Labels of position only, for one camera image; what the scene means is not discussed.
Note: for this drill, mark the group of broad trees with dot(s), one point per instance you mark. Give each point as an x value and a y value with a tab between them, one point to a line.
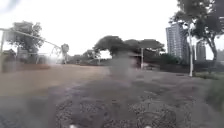
115	45

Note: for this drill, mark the pale thin pole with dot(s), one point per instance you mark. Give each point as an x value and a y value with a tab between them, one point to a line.
142	58

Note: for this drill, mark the grey pebble path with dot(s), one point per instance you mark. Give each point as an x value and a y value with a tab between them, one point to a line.
126	100

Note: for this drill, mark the small round tree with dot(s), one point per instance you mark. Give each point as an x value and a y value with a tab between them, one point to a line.
65	49

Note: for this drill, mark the dark hedge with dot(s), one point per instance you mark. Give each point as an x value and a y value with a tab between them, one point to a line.
173	63

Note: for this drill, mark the tall grey tower building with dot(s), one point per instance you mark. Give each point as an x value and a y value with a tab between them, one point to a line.
176	41

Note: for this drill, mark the robot's own part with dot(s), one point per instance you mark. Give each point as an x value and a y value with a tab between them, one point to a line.
72	126
147	126

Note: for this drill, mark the brown dirt ground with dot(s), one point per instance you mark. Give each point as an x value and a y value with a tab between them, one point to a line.
40	80

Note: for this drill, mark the white pole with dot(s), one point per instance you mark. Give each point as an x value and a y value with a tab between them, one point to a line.
190	56

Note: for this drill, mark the shorter grey tower building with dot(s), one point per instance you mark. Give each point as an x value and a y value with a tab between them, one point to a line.
200	51

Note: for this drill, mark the green leafy tree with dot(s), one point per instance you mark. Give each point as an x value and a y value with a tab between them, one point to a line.
25	36

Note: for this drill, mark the large dark tree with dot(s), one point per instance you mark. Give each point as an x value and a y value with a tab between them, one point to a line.
208	20

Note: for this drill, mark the grass strip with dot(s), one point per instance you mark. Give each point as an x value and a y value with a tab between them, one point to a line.
215	91

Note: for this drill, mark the pale slanted frame structure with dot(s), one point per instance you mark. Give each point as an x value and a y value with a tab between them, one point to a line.
33	36

